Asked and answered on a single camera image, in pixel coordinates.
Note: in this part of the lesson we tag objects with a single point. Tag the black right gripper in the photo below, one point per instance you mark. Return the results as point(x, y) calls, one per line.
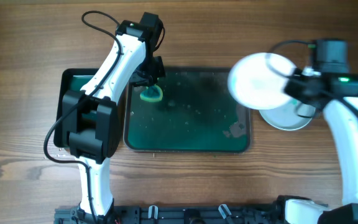
point(295, 86)

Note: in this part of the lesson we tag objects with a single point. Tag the small black water tray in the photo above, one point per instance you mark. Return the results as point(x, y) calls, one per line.
point(74, 79)

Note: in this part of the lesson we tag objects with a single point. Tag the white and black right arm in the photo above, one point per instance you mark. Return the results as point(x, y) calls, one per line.
point(336, 95)

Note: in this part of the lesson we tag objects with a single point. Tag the green and yellow sponge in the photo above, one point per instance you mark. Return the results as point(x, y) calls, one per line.
point(152, 94)

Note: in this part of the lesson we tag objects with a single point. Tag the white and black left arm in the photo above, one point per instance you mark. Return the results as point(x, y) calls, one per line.
point(89, 125)

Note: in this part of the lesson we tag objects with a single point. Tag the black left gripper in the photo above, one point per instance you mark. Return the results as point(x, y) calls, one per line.
point(148, 79)

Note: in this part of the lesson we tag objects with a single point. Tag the large dark serving tray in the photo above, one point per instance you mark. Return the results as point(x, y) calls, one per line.
point(196, 114)

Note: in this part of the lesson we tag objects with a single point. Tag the white plate with green stain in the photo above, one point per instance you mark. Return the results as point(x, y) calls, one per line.
point(292, 116)

